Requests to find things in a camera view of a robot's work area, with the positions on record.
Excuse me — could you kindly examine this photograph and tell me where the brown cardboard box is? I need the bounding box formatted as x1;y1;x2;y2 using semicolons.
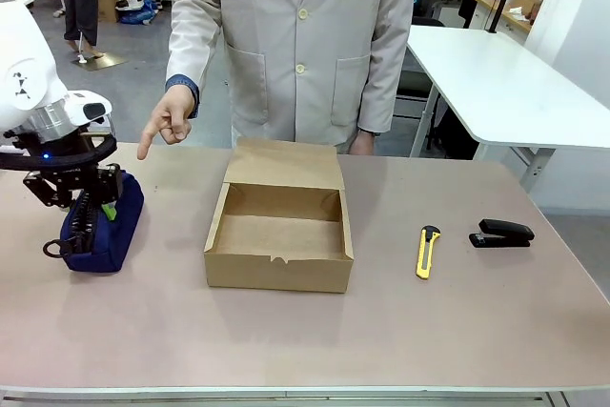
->
203;136;356;295

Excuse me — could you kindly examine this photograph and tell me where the person's right forearm beige sleeve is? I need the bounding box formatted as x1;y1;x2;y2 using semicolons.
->
165;1;225;118

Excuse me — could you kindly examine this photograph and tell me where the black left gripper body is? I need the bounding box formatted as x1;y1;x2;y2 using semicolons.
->
13;131;105;204

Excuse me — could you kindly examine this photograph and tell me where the background person in grey trousers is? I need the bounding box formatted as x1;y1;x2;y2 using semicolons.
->
53;0;105;54

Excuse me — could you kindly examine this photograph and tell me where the person's left forearm beige sleeve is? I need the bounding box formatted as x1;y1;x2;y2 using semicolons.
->
356;30;412;136

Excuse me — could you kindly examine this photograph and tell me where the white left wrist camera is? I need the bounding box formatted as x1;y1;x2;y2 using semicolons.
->
63;91;113;128

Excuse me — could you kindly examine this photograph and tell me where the yellow utility knife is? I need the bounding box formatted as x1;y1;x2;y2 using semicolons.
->
415;224;442;280

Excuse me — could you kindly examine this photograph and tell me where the grey metal table edge frame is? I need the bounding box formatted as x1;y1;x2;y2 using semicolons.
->
0;385;610;407

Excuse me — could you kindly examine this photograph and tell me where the large white table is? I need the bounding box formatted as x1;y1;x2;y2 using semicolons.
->
394;24;610;189

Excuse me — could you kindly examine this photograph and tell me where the gold floor base plate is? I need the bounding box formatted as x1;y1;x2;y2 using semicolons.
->
71;51;130;73

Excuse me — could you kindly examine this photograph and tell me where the person's right hand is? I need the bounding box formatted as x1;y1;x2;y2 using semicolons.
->
136;85;198;161

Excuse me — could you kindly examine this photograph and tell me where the black stapler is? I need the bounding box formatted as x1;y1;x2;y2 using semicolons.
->
468;218;536;250

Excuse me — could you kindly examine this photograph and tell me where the blue plastic bag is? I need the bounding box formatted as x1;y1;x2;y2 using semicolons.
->
115;0;159;27

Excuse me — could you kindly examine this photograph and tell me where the beige lab coat torso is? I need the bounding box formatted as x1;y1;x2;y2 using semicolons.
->
165;0;418;155

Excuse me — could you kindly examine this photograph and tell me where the wooden workbench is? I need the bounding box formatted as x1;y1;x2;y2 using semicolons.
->
460;0;535;35

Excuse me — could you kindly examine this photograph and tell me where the navy blue pencil case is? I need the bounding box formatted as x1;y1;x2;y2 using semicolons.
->
42;169;146;275

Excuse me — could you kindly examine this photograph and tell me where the person's left hand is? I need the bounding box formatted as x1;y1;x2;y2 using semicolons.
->
349;129;383;156

